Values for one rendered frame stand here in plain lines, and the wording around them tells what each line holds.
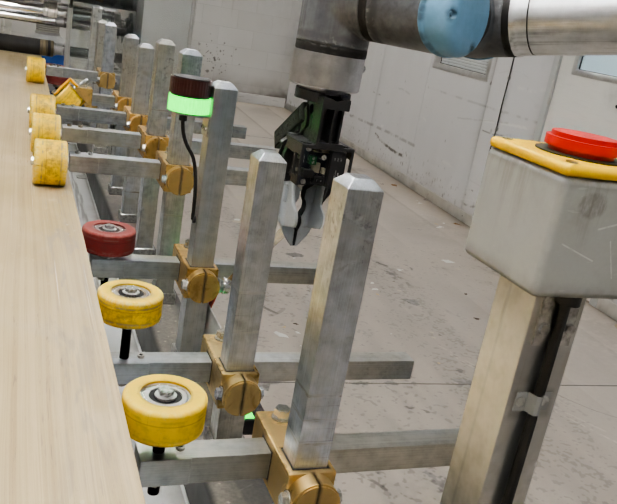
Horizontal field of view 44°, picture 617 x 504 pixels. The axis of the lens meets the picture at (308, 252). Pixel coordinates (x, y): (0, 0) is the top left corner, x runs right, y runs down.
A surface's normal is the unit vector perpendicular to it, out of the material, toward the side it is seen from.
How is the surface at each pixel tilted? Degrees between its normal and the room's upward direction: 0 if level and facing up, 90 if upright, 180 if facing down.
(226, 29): 90
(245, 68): 90
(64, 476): 0
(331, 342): 90
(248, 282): 90
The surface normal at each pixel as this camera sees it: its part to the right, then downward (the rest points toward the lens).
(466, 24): 0.76, 0.32
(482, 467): -0.93, -0.05
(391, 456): 0.33, 0.34
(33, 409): 0.17, -0.94
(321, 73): -0.18, 0.27
